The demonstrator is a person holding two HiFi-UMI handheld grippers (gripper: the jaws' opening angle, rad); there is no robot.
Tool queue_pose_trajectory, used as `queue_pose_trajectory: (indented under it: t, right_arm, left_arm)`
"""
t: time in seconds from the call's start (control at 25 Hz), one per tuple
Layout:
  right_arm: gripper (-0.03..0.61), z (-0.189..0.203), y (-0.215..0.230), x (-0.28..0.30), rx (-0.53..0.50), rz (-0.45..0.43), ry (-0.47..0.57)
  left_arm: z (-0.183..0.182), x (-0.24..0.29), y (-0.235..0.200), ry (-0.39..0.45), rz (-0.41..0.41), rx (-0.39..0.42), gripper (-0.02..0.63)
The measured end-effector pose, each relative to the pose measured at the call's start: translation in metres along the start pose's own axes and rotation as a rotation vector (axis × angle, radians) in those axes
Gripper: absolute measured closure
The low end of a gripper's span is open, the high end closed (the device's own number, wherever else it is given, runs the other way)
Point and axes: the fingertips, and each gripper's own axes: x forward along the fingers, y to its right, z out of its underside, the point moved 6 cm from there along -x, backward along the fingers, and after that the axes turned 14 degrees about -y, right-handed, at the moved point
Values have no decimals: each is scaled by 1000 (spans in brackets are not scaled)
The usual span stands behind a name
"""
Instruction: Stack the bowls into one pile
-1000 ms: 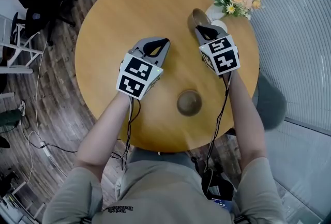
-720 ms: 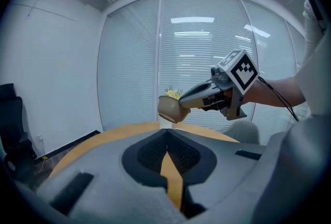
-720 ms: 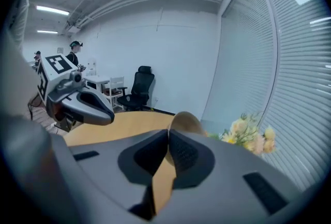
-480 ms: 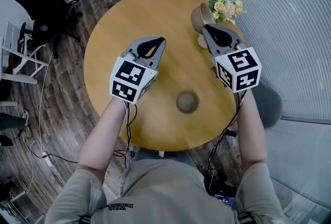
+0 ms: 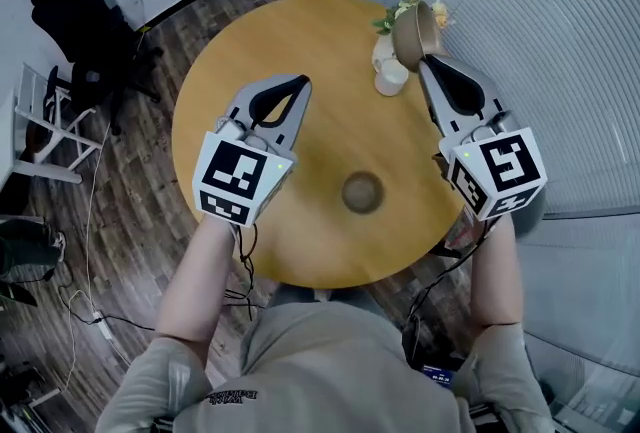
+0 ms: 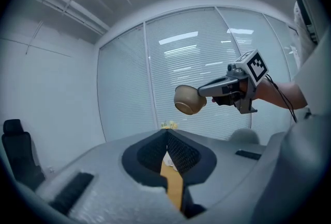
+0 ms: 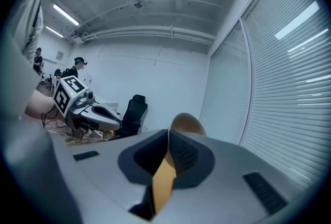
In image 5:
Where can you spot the white power strip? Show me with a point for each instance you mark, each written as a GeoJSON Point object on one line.
{"type": "Point", "coordinates": [102, 326]}

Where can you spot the white mug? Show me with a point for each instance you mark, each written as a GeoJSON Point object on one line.
{"type": "Point", "coordinates": [391, 77]}

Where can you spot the white desk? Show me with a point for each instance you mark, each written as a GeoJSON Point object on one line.
{"type": "Point", "coordinates": [45, 171]}

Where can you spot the person's grey-blue trousers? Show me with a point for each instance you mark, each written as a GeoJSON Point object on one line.
{"type": "Point", "coordinates": [325, 293]}

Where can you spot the white vase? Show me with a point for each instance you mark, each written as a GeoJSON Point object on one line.
{"type": "Point", "coordinates": [384, 52]}

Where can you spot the person's grey t-shirt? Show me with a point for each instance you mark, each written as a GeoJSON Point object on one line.
{"type": "Point", "coordinates": [340, 371]}

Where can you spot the black office chair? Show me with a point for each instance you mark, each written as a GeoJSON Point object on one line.
{"type": "Point", "coordinates": [70, 21]}

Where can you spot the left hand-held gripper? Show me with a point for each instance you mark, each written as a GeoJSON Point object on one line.
{"type": "Point", "coordinates": [232, 168]}

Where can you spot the person's left forearm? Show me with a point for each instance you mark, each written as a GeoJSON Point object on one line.
{"type": "Point", "coordinates": [195, 281]}

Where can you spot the white window blinds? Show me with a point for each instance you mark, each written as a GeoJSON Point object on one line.
{"type": "Point", "coordinates": [550, 71]}

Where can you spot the brown ball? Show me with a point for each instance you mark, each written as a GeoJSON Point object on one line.
{"type": "Point", "coordinates": [34, 138]}

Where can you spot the person's right forearm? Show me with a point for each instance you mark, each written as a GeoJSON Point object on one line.
{"type": "Point", "coordinates": [492, 271]}

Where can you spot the yellow and pink flower bouquet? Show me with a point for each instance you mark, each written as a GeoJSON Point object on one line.
{"type": "Point", "coordinates": [387, 21]}

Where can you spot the black oval object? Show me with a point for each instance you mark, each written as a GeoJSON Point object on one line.
{"type": "Point", "coordinates": [17, 293]}

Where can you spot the phone with blue screen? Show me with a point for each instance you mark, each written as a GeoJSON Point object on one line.
{"type": "Point", "coordinates": [437, 373]}

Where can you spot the white folding stool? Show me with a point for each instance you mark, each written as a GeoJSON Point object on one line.
{"type": "Point", "coordinates": [67, 131]}

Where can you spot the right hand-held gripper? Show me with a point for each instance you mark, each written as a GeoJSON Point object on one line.
{"type": "Point", "coordinates": [510, 161]}

